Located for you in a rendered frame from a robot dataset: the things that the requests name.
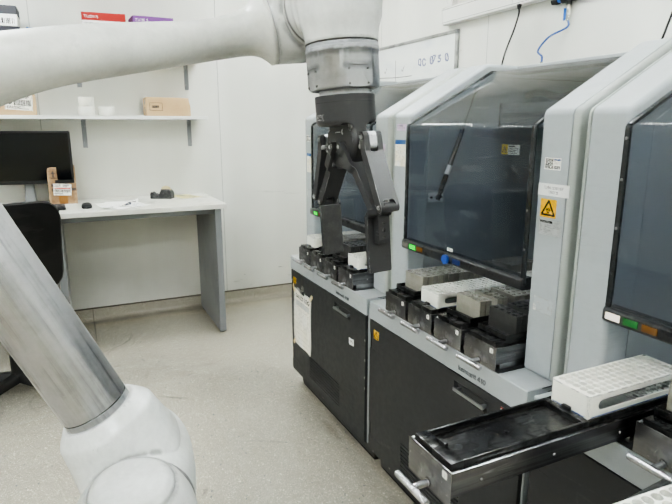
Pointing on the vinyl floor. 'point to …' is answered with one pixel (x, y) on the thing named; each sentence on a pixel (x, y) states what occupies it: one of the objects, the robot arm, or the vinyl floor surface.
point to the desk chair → (42, 237)
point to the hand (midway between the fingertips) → (354, 253)
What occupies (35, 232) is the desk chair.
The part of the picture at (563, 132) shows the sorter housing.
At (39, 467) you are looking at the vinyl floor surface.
